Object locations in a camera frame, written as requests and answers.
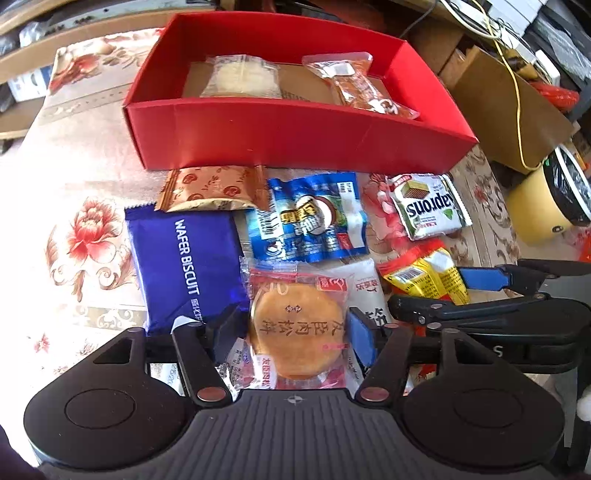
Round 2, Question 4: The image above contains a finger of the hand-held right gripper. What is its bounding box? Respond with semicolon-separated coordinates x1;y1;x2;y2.
458;259;591;296
387;292;555;329

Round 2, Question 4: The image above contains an orange snack clear packet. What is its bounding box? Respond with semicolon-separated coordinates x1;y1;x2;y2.
302;52;421;121

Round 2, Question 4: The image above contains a white blue box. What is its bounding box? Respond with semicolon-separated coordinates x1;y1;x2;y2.
8;67;52;101

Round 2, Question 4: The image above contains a yellow red snack packet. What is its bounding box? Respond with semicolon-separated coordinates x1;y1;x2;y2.
376;239;472;306

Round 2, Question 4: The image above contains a white green wafer packet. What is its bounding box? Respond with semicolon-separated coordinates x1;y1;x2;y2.
385;173;472;241

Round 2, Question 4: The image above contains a brown patterned pastry packet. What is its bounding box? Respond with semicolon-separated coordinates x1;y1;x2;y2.
154;165;271;213

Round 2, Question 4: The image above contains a blue coconut snack packet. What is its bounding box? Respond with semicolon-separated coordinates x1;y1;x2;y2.
245;172;370;264

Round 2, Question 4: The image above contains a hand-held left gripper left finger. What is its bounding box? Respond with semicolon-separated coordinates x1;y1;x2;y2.
92;305;251;408

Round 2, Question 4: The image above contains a floral tablecloth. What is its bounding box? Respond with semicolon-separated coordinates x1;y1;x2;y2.
0;28;525;398

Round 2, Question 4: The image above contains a red white small packet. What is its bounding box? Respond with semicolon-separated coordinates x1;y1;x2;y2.
215;337;278;391

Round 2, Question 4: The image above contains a black bin liner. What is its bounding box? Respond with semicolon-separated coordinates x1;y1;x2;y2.
542;148;591;227

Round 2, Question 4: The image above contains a brown cardboard box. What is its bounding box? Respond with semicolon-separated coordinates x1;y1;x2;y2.
411;23;575;175

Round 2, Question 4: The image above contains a white snack packet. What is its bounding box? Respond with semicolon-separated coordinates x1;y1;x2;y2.
318;258;416;393

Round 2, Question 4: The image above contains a yellow cable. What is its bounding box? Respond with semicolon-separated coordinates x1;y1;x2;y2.
480;11;542;171

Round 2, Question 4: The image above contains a round cake clear packet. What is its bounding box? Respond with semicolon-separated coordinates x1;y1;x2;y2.
240;257;354;391

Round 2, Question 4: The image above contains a yellow bucket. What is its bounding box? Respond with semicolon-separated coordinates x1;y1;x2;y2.
505;143;591;245

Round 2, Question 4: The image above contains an orange plastic item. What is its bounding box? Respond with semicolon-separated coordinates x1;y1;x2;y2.
531;80;580;110

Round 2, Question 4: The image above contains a blue wafer biscuit packet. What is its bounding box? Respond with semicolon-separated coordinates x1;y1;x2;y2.
124;205;250;335

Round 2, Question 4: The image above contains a pale pastry clear packet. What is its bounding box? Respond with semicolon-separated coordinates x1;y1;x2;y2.
199;54;282;99

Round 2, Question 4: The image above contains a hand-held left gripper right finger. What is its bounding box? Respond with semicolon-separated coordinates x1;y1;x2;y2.
346;307;496;403

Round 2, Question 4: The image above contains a red cardboard box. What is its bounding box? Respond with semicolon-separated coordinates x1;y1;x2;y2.
122;11;478;172

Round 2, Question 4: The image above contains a silver media player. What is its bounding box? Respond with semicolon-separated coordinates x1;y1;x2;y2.
18;2;218;44

